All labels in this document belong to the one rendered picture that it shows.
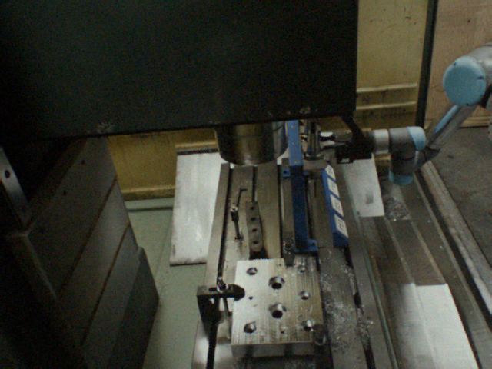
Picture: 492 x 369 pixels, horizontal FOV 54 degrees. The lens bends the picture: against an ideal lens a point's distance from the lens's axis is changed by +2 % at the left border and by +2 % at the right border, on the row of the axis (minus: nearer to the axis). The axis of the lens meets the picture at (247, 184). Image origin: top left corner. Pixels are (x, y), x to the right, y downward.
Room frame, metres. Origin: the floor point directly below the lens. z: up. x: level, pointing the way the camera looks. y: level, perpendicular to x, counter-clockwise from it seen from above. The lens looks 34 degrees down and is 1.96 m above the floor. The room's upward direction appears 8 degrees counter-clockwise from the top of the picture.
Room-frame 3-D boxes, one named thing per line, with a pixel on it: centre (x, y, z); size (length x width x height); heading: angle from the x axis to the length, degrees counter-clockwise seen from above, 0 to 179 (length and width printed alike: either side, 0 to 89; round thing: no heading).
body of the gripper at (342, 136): (1.31, -0.35, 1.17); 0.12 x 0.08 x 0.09; 84
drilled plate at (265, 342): (0.89, -0.04, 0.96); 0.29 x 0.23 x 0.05; 174
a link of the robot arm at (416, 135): (1.29, -0.51, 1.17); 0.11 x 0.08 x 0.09; 84
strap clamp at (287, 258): (1.06, -0.09, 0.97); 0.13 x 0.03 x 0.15; 174
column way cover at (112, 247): (0.97, 0.42, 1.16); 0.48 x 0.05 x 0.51; 174
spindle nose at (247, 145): (0.92, -0.02, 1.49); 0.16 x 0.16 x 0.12
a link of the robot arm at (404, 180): (1.30, -0.52, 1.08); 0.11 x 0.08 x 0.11; 127
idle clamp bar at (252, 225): (1.23, 0.00, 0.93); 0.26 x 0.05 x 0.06; 179
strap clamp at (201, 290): (0.92, 0.11, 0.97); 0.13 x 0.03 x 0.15; 84
